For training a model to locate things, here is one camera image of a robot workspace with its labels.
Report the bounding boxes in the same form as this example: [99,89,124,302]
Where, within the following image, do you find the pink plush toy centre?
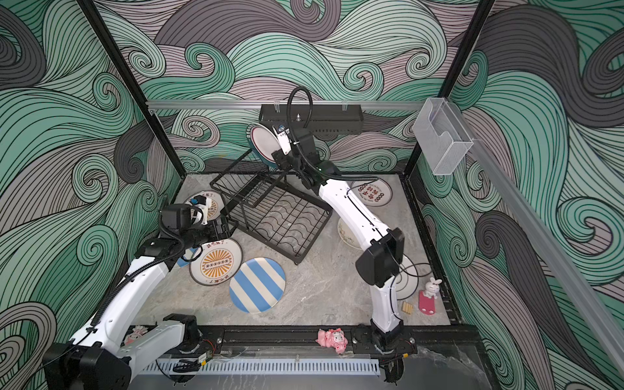
[316,328,348,354]

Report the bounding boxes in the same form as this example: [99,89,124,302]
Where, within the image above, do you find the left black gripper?
[181,216,239,251]

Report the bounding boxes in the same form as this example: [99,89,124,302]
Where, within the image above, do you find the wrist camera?
[273,125,291,155]
[189,195,219,225]

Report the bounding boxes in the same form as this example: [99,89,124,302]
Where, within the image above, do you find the white slotted cable duct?
[140,357,381,377]

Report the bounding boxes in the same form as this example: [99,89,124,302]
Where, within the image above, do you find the pink plush toy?
[316,328,348,354]
[123,325,149,345]

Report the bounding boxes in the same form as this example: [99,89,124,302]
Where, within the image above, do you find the white rabbit pink stand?
[419,277,442,315]

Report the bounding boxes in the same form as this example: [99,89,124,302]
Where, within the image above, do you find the orange sunburst plate far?
[185,190,224,220]

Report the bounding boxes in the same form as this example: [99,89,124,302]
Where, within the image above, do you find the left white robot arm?
[42,204,238,389]

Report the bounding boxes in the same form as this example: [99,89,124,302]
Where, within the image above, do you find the pink plush toy left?
[123,325,149,345]

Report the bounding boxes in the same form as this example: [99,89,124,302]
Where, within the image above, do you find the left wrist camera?
[189,195,219,225]

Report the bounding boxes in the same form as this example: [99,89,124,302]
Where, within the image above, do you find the aluminium rail wall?
[146,99,425,111]
[449,102,623,374]

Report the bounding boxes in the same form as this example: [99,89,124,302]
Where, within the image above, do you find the aluminium rail right wall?
[449,102,623,374]

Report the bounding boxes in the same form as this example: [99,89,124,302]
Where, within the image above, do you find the orange sunburst plate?
[185,190,224,220]
[189,239,243,286]

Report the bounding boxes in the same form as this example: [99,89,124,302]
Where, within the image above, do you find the clear acrylic wall holder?
[412,97,474,176]

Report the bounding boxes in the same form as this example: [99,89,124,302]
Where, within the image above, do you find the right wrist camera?
[273,125,291,155]

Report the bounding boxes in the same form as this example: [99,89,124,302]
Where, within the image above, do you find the black wire dish rack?
[206,149,332,265]

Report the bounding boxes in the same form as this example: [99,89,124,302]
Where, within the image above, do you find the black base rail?
[126,323,484,356]

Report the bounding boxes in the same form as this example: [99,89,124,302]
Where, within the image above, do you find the aluminium rail back wall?
[146,99,425,111]

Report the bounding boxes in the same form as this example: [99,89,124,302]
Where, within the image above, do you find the red patterned white plate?
[350,179,393,207]

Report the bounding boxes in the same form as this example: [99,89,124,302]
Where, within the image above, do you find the black perforated wall shelf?
[258,104,364,136]

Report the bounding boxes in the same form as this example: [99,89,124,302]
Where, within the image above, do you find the orange sunburst plate near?
[189,239,243,286]

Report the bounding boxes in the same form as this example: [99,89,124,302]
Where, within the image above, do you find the blue striped plate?
[176,247,203,267]
[229,258,286,314]

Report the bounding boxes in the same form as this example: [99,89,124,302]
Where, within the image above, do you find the green rimmed white plate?
[247,124,281,168]

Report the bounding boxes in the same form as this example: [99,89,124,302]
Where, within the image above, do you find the black rimmed white plate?
[393,255,419,301]

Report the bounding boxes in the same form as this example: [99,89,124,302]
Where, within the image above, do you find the cream cartoon plate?
[337,219,361,250]

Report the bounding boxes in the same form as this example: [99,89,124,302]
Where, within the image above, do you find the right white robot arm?
[272,86,417,354]

